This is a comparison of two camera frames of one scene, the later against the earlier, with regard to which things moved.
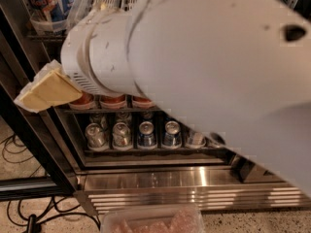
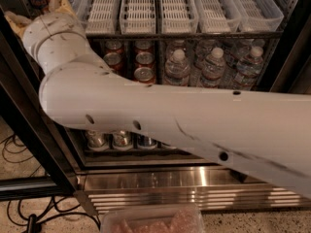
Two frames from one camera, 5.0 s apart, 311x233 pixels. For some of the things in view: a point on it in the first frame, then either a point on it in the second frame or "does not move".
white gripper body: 74,57 to 39,25
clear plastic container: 152,220 does not move
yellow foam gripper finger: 103,6 to 58,1
